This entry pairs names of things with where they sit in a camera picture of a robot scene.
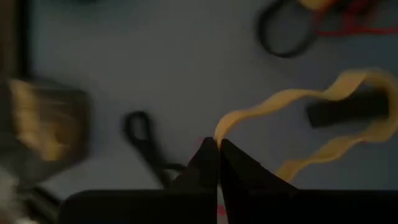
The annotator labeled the thin black rubber band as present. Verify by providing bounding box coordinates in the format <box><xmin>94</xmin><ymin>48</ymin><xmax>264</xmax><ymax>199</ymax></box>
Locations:
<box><xmin>123</xmin><ymin>110</ymin><xmax>187</xmax><ymax>187</ymax></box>

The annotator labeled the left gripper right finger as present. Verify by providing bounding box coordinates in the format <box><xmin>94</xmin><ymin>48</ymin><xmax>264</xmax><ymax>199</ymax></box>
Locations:
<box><xmin>218</xmin><ymin>139</ymin><xmax>297</xmax><ymax>191</ymax></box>

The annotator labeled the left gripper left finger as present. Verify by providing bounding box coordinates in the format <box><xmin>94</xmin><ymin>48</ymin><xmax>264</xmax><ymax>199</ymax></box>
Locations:
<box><xmin>169</xmin><ymin>136</ymin><xmax>219</xmax><ymax>191</ymax></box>

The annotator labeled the short wide black band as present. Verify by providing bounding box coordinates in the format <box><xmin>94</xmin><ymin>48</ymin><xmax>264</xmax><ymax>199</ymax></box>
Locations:
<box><xmin>306</xmin><ymin>93</ymin><xmax>389</xmax><ymax>128</ymax></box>

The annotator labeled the thin red rubber band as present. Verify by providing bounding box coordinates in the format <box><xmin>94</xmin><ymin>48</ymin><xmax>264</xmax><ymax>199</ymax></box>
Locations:
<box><xmin>317</xmin><ymin>0</ymin><xmax>398</xmax><ymax>37</ymax></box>

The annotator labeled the blue table mat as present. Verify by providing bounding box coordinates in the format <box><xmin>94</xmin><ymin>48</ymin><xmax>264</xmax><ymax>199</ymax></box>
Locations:
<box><xmin>27</xmin><ymin>0</ymin><xmax>398</xmax><ymax>200</ymax></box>

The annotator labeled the large black rubber band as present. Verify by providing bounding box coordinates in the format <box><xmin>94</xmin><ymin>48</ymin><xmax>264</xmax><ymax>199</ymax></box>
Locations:
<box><xmin>257</xmin><ymin>0</ymin><xmax>318</xmax><ymax>59</ymax></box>

